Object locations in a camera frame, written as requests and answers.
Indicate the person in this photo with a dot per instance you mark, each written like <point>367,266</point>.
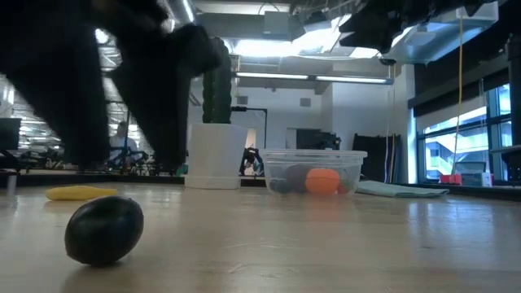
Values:
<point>122,142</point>

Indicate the small red strawberry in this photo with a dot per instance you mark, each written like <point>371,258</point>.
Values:
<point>344,188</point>

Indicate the black bench robot arms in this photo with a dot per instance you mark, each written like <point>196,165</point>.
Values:
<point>40,158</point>

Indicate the green cactus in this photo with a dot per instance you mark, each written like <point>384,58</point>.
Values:
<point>217,101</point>

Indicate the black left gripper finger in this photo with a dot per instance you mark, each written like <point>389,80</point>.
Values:
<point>163,114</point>
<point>77,110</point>

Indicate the dark oval berry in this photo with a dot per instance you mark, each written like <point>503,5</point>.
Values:
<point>103,230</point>

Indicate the clear plastic container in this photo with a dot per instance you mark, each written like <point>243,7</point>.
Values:
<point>354,163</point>

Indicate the long ceiling light strip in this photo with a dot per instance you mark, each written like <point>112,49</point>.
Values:
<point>358,80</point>

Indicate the small yellow banana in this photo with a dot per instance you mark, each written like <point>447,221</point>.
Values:
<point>79,193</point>

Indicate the black bag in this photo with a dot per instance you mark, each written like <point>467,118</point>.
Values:
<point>252,163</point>

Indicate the dark round berry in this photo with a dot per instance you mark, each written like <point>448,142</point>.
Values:
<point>278,186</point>

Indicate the black curtain panel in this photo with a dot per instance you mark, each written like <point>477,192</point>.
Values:
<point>374,158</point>

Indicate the red box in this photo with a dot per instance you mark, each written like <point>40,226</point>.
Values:
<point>451,179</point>

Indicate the small black monitor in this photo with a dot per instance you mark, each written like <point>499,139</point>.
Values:
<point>10,134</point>

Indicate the black vertical post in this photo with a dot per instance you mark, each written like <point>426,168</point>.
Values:
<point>513,101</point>

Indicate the large window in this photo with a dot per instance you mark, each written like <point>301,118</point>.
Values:
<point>456,150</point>

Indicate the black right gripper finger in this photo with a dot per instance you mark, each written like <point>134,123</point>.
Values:
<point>366,36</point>

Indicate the silver post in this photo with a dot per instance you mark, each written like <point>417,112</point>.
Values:
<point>11,183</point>

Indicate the orange toy fruit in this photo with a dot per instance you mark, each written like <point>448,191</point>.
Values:
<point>322,181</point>

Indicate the black machine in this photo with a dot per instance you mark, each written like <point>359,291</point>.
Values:
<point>317,140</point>

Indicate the teal folded cloth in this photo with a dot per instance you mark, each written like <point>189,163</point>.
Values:
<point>399,190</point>

